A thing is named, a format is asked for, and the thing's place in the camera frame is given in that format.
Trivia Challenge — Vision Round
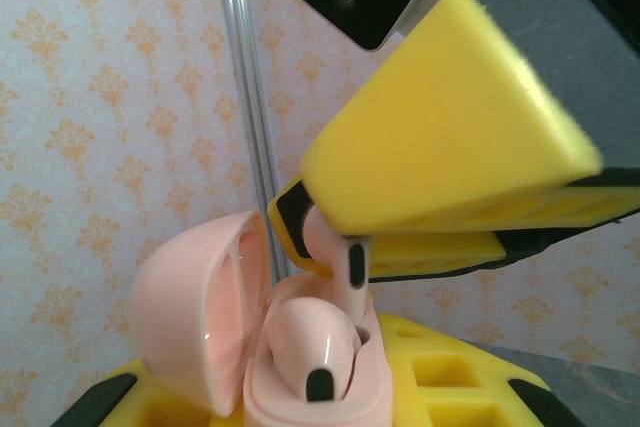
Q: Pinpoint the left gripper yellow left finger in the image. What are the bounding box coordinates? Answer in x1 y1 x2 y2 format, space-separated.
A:
49 359 221 427

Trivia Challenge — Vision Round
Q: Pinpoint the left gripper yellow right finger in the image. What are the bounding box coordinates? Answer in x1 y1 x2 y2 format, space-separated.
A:
376 313 587 427

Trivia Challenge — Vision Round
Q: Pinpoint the pink earbud charging case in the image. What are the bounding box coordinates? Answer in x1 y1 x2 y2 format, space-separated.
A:
130 210 394 427

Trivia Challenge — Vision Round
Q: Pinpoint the pink wireless earbud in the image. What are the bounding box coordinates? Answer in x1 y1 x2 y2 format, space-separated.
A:
263 296 364 403
302 206 371 321

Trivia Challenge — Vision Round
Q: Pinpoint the aluminium frame post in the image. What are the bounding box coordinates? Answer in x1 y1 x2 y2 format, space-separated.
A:
212 0 291 281

